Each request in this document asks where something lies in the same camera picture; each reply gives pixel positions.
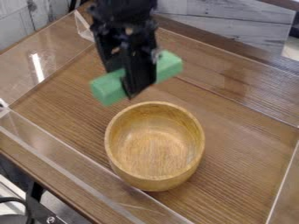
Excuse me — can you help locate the black cable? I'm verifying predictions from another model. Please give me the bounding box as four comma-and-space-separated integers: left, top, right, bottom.
0, 196, 33, 224

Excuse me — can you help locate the green rectangular block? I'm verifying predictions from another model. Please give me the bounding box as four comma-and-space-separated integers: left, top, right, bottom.
89, 50, 182, 106

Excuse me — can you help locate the brown wooden bowl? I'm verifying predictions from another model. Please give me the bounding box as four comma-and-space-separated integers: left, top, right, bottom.
104, 101, 205, 192

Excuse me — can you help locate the black table leg frame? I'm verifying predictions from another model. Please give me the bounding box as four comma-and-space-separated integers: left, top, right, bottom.
25, 182, 66, 224

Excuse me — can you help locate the clear acrylic tray wall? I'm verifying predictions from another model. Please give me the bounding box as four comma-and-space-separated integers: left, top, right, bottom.
0, 14, 299, 224

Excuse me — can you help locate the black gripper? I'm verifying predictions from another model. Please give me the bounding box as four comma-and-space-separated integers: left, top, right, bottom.
88, 0, 157, 99

